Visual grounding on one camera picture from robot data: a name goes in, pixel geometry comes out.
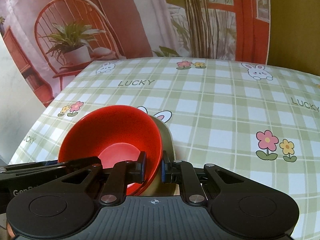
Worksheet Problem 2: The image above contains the green square plate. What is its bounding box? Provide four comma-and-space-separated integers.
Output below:
139, 114, 177, 197

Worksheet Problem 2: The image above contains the red bowl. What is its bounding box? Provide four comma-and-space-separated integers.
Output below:
58, 105, 163, 196

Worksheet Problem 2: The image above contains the green plaid bunny tablecloth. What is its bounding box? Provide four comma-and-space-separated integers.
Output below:
11, 58, 319, 239

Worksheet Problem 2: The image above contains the printed room backdrop cloth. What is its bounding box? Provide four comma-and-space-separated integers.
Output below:
1, 0, 270, 106

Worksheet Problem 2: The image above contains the wooden headboard panel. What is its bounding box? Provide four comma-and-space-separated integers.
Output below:
268, 0, 319, 75

